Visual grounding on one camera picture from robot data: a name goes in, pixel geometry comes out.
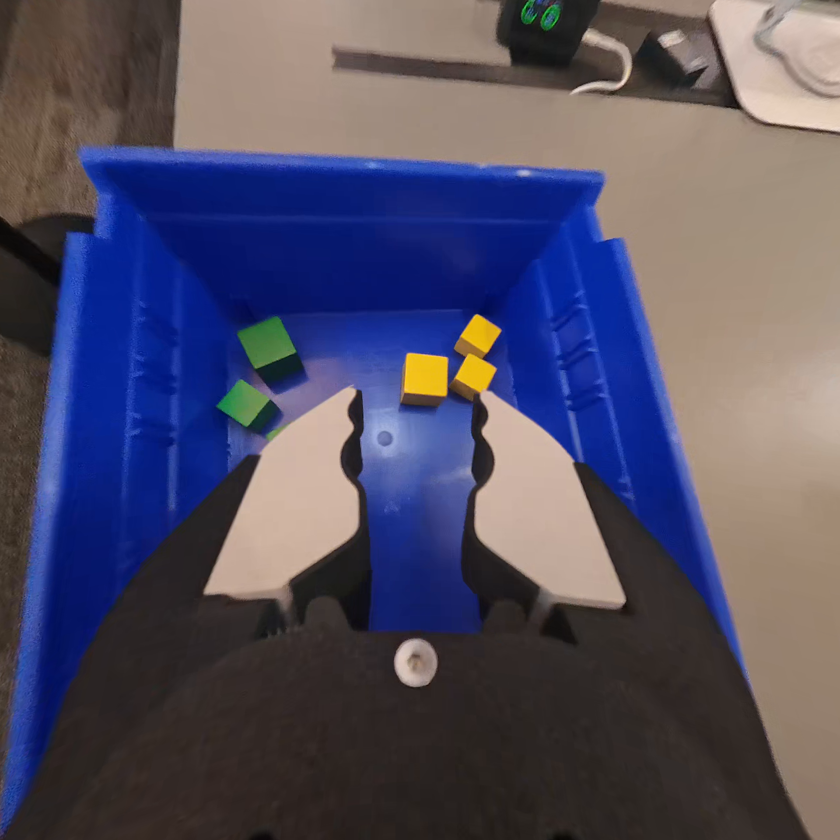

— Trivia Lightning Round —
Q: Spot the blue plastic bin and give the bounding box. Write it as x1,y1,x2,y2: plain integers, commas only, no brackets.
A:
0,146,749,815

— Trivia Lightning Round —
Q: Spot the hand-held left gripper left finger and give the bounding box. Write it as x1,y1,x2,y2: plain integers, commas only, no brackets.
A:
203,387,371,601

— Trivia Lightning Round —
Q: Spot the small black battery pack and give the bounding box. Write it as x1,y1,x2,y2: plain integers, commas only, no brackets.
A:
637,29,713,88

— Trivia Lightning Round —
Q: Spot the yellow wooden cube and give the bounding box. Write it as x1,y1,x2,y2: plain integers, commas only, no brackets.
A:
455,314,503,360
402,353,450,406
449,354,497,401

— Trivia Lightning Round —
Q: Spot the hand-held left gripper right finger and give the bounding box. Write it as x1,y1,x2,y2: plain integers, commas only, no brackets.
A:
462,390,627,611

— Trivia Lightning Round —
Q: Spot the black device with green ring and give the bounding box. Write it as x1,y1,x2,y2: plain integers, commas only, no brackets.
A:
497,0,599,67

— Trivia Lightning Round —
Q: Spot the thick black vertical pole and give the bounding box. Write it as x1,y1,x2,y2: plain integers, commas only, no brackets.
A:
0,213,96,355

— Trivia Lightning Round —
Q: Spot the white charging cable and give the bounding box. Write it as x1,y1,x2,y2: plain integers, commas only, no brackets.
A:
570,28,633,96

